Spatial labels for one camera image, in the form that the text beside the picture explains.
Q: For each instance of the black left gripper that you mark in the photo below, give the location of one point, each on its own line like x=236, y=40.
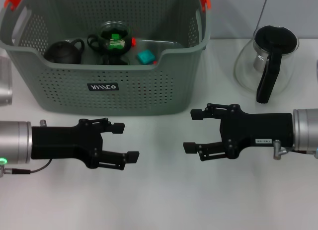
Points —
x=64, y=143

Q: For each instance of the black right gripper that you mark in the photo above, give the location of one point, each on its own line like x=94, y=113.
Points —
x=261, y=130

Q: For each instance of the teal square toy brick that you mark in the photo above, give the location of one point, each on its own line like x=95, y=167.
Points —
x=145, y=56

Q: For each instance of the small red toy brick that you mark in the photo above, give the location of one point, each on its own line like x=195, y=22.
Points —
x=133, y=42

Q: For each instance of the grey-green perforated storage bin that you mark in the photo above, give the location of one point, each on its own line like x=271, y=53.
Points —
x=124, y=96

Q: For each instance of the dark clay teapot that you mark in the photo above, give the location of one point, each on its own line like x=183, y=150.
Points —
x=63, y=53

